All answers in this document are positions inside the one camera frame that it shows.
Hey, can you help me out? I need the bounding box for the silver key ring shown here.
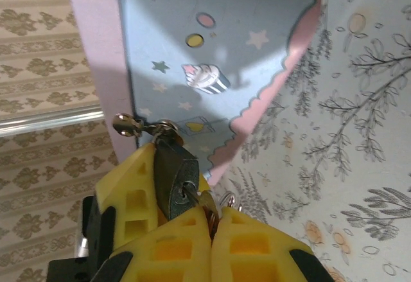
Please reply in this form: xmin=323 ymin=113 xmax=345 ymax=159
xmin=219 ymin=189 xmax=244 ymax=213

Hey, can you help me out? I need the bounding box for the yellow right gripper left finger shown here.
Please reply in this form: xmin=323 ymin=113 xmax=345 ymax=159
xmin=95 ymin=207 xmax=213 ymax=282

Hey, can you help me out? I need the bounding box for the floral print tablecloth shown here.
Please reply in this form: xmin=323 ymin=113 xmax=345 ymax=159
xmin=207 ymin=0 xmax=411 ymax=282

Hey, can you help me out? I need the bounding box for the aluminium extrusion frame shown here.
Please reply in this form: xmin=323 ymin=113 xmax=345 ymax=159
xmin=0 ymin=106 xmax=104 ymax=137

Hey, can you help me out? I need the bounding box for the brass grey padlock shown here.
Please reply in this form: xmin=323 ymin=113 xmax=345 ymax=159
xmin=152 ymin=119 xmax=200 ymax=222

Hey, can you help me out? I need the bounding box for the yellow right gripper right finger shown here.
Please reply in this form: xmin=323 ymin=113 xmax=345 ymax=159
xmin=212 ymin=206 xmax=337 ymax=282

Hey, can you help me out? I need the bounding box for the pink blue printed box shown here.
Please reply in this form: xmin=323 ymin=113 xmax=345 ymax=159
xmin=66 ymin=0 xmax=324 ymax=184

